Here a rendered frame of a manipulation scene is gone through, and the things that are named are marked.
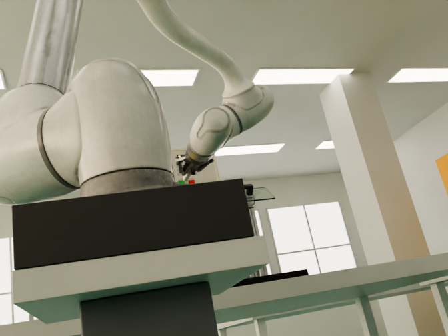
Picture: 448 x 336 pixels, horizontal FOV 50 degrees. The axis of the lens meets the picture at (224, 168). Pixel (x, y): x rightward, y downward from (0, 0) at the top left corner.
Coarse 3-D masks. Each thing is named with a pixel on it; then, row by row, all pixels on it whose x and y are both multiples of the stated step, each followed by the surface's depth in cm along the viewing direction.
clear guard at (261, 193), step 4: (256, 188) 155; (260, 188) 155; (264, 188) 156; (256, 192) 152; (260, 192) 153; (264, 192) 153; (268, 192) 153; (248, 196) 149; (252, 196) 150; (256, 196) 150; (260, 196) 150; (264, 196) 150; (268, 196) 150; (272, 196) 151; (248, 200) 147; (252, 200) 147; (256, 200) 148; (260, 200) 148; (248, 204) 172
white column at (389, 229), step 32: (320, 96) 607; (352, 96) 558; (352, 128) 546; (384, 128) 553; (352, 160) 551; (384, 160) 536; (352, 192) 555; (384, 192) 519; (384, 224) 504; (416, 224) 515; (384, 256) 508; (416, 256) 500; (384, 320) 516; (416, 320) 472
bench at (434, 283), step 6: (426, 282) 252; (432, 282) 248; (438, 282) 251; (432, 288) 253; (438, 288) 249; (444, 288) 250; (438, 294) 249; (444, 294) 249; (438, 300) 249; (444, 300) 248; (438, 306) 250; (444, 306) 246; (444, 312) 246; (444, 318) 246; (444, 324) 247
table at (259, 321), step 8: (400, 288) 293; (408, 288) 294; (416, 288) 296; (424, 288) 321; (368, 296) 285; (376, 296) 286; (384, 296) 322; (392, 296) 373; (328, 304) 276; (336, 304) 284; (344, 304) 323; (352, 304) 375; (288, 312) 268; (296, 312) 285; (304, 312) 324; (240, 320) 280; (248, 320) 267; (256, 320) 265; (264, 320) 266; (224, 328) 327; (256, 328) 266; (264, 328) 264
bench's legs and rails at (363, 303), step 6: (360, 300) 235; (366, 300) 236; (360, 306) 235; (366, 306) 234; (360, 312) 235; (366, 312) 233; (372, 312) 234; (360, 318) 236; (366, 318) 232; (372, 318) 233; (366, 324) 231; (372, 324) 232; (366, 330) 232; (372, 330) 230
